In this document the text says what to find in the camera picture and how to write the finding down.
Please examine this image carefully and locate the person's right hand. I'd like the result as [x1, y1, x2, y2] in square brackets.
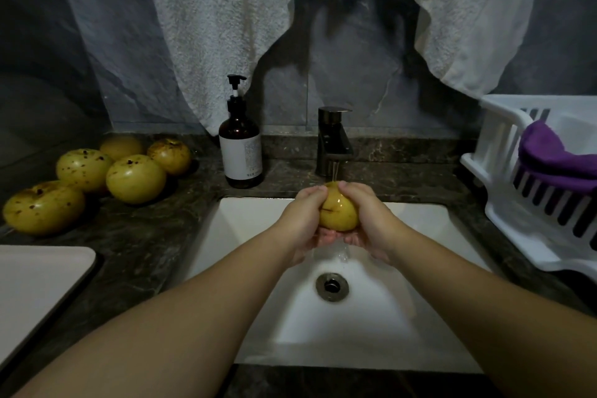
[336, 180, 414, 266]

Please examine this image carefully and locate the person's left hand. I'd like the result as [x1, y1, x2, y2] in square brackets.
[271, 184, 339, 268]

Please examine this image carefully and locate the spotted yellow apple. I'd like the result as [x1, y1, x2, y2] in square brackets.
[319, 181, 361, 234]

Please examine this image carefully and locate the black faucet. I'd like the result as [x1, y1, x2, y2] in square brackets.
[317, 106, 354, 180]

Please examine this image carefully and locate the dark soap pump bottle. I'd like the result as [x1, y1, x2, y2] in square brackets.
[218, 74, 264, 190]

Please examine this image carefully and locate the group of yellow apples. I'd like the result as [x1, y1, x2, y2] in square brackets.
[2, 134, 193, 236]

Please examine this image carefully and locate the purple cloth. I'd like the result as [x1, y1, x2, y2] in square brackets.
[517, 119, 597, 193]

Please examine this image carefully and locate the beige plastic tray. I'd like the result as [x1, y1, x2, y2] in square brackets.
[0, 244, 98, 371]

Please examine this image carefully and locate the person's left forearm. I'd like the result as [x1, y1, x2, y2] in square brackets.
[9, 234, 295, 398]

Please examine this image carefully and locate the person's right forearm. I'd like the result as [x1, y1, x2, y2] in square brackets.
[392, 229, 597, 398]

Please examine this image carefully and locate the metal sink drain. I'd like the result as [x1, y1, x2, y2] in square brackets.
[315, 272, 351, 303]

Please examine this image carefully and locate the white sink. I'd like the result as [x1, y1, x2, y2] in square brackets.
[182, 197, 496, 376]

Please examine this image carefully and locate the white plastic basket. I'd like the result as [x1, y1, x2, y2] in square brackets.
[461, 93, 597, 284]

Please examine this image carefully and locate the white hanging towel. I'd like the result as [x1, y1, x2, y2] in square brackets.
[129, 0, 548, 133]

